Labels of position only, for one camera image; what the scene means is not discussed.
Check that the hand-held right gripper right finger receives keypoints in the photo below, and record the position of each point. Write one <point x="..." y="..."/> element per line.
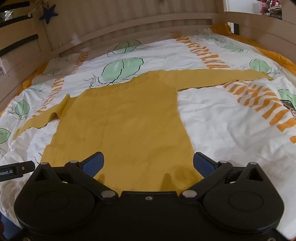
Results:
<point x="203" y="162"/>

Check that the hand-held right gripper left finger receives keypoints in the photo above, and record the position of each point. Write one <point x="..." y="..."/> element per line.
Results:
<point x="95" y="162"/>

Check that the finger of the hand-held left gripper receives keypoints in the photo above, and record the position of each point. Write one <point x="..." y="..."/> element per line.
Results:
<point x="27" y="168"/>

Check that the yellow knit sweater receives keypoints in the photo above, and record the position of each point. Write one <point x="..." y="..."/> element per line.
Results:
<point x="129" y="129"/>

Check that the pile of colourful clothes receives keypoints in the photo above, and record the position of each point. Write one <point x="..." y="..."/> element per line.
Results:
<point x="269" y="7"/>

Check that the white leaf printed blanket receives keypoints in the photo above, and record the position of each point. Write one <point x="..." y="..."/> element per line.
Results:
<point x="231" y="129"/>

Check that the dark patterned object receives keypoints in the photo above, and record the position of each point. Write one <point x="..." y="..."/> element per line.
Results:
<point x="289" y="107"/>

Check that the black foam strip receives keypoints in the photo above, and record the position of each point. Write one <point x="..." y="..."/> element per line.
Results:
<point x="16" y="22"/>
<point x="20" y="45"/>

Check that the blue star decoration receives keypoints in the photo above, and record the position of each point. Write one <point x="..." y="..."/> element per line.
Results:
<point x="48" y="13"/>

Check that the wall picture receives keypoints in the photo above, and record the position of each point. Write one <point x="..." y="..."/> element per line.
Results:
<point x="2" y="66"/>

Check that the wooden bed frame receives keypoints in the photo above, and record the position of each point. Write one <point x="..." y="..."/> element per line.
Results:
<point x="138" y="20"/>

